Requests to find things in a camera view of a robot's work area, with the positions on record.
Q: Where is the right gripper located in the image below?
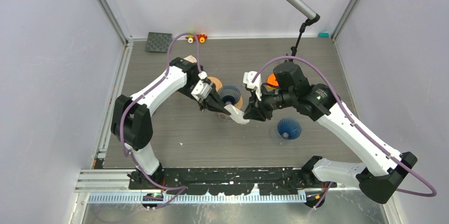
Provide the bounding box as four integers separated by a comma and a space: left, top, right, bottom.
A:
243, 83, 295, 122

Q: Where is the blue glass dripper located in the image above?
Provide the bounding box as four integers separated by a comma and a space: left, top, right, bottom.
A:
277, 118, 302, 140
218, 85, 241, 105

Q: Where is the white paper coffee filter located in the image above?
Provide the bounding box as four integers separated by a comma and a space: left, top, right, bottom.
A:
224, 104, 250, 125

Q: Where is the orange coffee filter box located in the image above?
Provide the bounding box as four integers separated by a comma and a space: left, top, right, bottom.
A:
184, 55, 197, 63

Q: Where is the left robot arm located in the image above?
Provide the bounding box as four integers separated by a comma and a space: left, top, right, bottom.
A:
111, 56, 229, 189

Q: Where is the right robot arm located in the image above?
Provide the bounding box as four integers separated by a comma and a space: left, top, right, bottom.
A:
243, 61, 417, 204

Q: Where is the orange plastic holder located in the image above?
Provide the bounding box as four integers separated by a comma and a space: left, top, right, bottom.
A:
266, 74, 279, 89

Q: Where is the red toy car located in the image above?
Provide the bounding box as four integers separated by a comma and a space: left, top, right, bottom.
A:
185, 31, 208, 43

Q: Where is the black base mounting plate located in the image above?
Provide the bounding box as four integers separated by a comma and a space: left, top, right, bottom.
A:
128, 167, 328, 196

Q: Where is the grey building block baseplate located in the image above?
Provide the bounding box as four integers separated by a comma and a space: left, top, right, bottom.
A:
145, 32, 173, 53

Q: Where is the teal small block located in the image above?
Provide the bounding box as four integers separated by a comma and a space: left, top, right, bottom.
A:
318, 32, 330, 38

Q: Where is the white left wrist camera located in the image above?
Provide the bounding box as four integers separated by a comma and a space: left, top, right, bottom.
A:
191, 71, 212, 102

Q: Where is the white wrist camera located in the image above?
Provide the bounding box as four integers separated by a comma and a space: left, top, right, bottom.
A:
191, 71, 212, 102
242, 71, 262, 101

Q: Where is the wooden ring dripper stand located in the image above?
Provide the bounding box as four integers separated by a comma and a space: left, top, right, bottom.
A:
208, 76, 223, 92

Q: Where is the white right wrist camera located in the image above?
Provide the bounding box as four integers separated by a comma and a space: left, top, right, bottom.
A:
242, 71, 262, 101

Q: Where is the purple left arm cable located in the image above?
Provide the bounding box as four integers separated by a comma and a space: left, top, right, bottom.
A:
120, 32, 208, 210

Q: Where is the aluminium frame rail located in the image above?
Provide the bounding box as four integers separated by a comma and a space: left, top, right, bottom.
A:
97, 0, 128, 44

